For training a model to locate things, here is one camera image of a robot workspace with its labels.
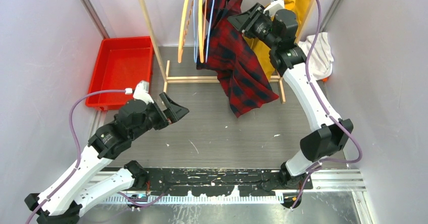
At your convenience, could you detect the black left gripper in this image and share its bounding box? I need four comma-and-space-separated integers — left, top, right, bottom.
130, 92, 188, 141

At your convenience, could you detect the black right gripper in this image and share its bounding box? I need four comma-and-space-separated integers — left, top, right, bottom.
227, 3, 279, 49

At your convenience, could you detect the red plaid garment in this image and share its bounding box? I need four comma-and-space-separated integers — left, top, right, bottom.
196, 0, 279, 118

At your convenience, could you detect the wooden clothes rack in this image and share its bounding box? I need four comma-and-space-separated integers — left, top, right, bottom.
138, 0, 314, 104

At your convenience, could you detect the yellow pleated skirt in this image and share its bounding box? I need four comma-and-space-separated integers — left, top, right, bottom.
243, 0, 318, 81

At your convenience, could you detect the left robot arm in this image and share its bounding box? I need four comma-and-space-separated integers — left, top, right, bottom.
25, 89, 189, 223

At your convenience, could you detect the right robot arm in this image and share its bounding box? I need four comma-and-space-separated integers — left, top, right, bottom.
228, 4, 353, 189

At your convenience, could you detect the orange notched hanger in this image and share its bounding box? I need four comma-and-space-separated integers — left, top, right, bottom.
181, 0, 207, 48

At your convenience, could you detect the orange plastic hanger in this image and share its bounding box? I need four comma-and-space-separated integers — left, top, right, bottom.
177, 0, 206, 63

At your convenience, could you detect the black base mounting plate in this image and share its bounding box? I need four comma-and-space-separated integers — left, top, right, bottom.
130, 167, 312, 197

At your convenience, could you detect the red plastic bin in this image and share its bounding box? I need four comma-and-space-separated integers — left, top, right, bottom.
88, 36, 154, 93

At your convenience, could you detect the white cloth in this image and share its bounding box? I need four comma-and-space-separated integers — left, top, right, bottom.
298, 32, 334, 80

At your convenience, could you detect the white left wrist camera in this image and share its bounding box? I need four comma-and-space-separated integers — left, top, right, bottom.
125, 80, 154, 104

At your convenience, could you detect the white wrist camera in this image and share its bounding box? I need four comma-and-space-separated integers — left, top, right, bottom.
125, 80, 154, 104
263, 0, 285, 18

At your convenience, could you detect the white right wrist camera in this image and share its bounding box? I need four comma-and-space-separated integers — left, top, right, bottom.
263, 0, 285, 18

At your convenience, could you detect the light blue wire hanger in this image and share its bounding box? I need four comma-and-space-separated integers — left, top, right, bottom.
191, 0, 216, 64

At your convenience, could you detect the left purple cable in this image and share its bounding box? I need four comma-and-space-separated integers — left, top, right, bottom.
24, 88, 168, 224

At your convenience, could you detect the purple cable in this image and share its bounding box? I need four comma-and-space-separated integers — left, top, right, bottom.
24, 88, 168, 224
281, 0, 364, 211

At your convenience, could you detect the aluminium rail frame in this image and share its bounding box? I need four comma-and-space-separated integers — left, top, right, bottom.
62, 115, 367, 205

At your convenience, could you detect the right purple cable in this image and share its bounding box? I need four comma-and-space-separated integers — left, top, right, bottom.
281, 0, 364, 211

